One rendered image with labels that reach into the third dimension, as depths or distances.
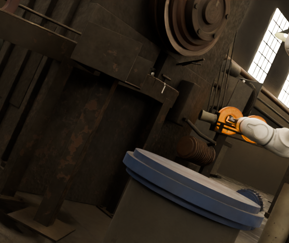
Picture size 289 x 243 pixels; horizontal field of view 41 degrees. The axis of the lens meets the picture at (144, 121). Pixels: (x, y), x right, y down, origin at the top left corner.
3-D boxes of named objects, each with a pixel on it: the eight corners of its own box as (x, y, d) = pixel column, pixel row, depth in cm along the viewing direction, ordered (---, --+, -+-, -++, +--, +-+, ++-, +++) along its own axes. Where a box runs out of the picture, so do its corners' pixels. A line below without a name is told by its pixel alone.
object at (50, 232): (-4, 218, 126) (87, 20, 127) (31, 207, 152) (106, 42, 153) (48, 247, 123) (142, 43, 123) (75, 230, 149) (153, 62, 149)
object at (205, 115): (197, 119, 216) (200, 109, 216) (211, 124, 218) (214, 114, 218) (199, 120, 210) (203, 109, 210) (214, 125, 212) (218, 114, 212)
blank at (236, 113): (220, 102, 216) (222, 103, 213) (244, 111, 219) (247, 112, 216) (211, 128, 217) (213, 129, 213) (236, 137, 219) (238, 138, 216)
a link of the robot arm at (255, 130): (234, 131, 190) (255, 143, 192) (246, 137, 175) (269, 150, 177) (245, 112, 189) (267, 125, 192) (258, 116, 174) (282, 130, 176)
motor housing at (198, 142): (138, 222, 202) (181, 130, 203) (163, 227, 218) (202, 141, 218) (155, 235, 193) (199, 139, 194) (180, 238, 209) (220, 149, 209)
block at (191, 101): (162, 117, 211) (180, 78, 211) (171, 122, 216) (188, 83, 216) (176, 123, 203) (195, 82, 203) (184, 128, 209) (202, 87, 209)
